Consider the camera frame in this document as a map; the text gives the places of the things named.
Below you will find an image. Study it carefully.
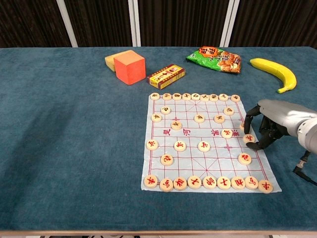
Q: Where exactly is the translucent plastic chess board sheet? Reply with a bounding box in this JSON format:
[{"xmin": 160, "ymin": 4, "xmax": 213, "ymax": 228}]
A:
[{"xmin": 140, "ymin": 93, "xmax": 282, "ymax": 193}]

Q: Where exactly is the blue felt table cover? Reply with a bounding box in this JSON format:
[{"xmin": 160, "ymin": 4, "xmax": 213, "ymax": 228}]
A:
[{"xmin": 0, "ymin": 46, "xmax": 317, "ymax": 234}]

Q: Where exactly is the yellow sponge block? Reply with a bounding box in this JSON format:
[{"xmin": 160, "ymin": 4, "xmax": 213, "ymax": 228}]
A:
[{"xmin": 105, "ymin": 49, "xmax": 136, "ymax": 73}]

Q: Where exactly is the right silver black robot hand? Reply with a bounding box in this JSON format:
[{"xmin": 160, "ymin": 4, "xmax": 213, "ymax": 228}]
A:
[{"xmin": 243, "ymin": 98, "xmax": 315, "ymax": 151}]

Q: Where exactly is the black wrist cable with plug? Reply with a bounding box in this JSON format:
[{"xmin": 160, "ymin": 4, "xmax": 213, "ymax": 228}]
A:
[{"xmin": 293, "ymin": 150, "xmax": 317, "ymax": 187}]

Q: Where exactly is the dark slatted partition panel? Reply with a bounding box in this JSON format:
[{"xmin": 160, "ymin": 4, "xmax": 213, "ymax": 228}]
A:
[
  {"xmin": 138, "ymin": 0, "xmax": 231, "ymax": 47},
  {"xmin": 229, "ymin": 0, "xmax": 317, "ymax": 48},
  {"xmin": 0, "ymin": 0, "xmax": 72, "ymax": 48},
  {"xmin": 64, "ymin": 0, "xmax": 132, "ymax": 48}
]

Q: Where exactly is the green snack bag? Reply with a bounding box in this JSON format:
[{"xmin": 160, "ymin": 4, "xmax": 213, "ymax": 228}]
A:
[{"xmin": 186, "ymin": 46, "xmax": 242, "ymax": 74}]

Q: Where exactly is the yellow banana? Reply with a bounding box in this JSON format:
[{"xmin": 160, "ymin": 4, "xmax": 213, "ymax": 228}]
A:
[{"xmin": 249, "ymin": 58, "xmax": 297, "ymax": 94}]

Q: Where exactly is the orange foam cube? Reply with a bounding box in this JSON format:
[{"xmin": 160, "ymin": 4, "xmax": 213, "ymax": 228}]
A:
[{"xmin": 113, "ymin": 51, "xmax": 146, "ymax": 86}]

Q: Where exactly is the yellow red card box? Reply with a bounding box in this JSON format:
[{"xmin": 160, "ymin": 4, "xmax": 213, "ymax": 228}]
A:
[{"xmin": 147, "ymin": 64, "xmax": 186, "ymax": 90}]

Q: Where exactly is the white partition frame post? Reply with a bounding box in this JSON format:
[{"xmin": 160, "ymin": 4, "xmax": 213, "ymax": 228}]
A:
[
  {"xmin": 219, "ymin": 0, "xmax": 240, "ymax": 47},
  {"xmin": 127, "ymin": 0, "xmax": 142, "ymax": 47},
  {"xmin": 56, "ymin": 0, "xmax": 79, "ymax": 48}
]

